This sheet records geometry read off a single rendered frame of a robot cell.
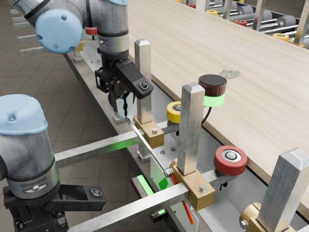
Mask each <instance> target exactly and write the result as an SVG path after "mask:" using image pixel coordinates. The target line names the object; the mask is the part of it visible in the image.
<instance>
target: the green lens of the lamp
mask: <svg viewBox="0 0 309 232"><path fill-rule="evenodd" d="M224 97H225V94H223V95H222V96H220V97H207V96H205V97H204V105H205V106H210V107H215V106H220V105H222V104H223V103H224Z"/></svg>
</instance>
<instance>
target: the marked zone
mask: <svg viewBox="0 0 309 232"><path fill-rule="evenodd" d="M158 184H159V187H160V189H161V190H164V189H166V188H167V185H168V182H167V180H166V178H164V179H163V180H162V181H161V182H159V183H158Z"/></svg>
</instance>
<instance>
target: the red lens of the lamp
mask: <svg viewBox="0 0 309 232"><path fill-rule="evenodd" d="M201 77H202V76H200V77H199V79H198V84H199V85H200V86H202V87H203V88H204V89H205V95H206V96H221V95H223V94H225V92H226V86H227V80H226V79H225V78H224V79H225V80H226V82H225V84H223V85H221V86H208V85H205V84H203V83H202V82H201V81H200V78H201Z"/></svg>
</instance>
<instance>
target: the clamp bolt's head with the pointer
mask: <svg viewBox="0 0 309 232"><path fill-rule="evenodd" d="M169 170H170V172H171V174H172V175H171V178H172V180H173V182H174V185H177V183H176V181H175V179H174V176H173V175H174V173H173V170H172V168H171V167H169ZM163 173H164V176H165V177H167V173H166V171H165V170H164V171H163ZM182 203H183V206H184V208H185V210H186V213H187V215H188V217H189V219H190V221H191V223H192V219H191V216H190V214H189V211H188V209H187V206H186V204H185V202H184V201H182Z"/></svg>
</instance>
